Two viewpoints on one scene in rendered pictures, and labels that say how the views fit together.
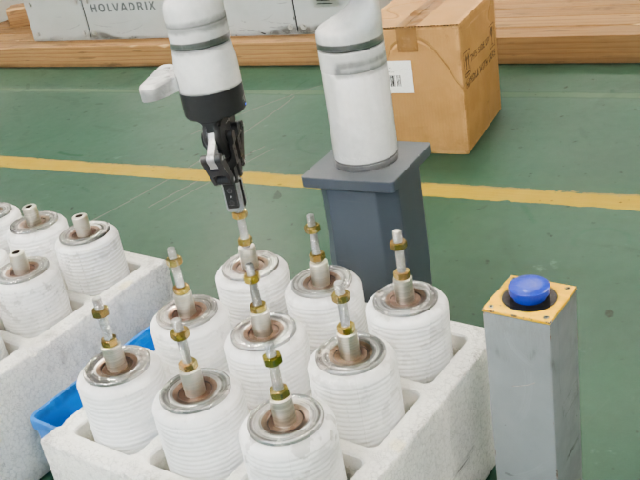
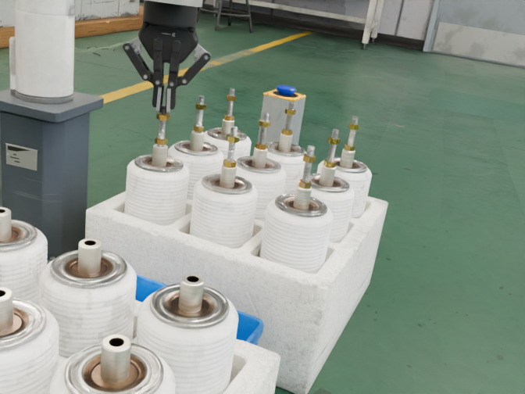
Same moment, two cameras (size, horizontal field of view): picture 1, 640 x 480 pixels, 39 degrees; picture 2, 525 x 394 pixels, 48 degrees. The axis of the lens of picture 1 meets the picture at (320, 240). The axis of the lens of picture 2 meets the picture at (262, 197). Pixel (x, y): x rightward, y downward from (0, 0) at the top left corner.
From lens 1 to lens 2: 1.53 m
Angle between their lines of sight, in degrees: 96
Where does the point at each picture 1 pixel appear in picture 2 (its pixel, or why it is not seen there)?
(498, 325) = (297, 105)
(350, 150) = (69, 83)
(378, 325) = (246, 146)
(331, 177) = (72, 107)
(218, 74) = not seen: outside the picture
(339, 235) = (67, 162)
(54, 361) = not seen: hidden behind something
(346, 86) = (72, 24)
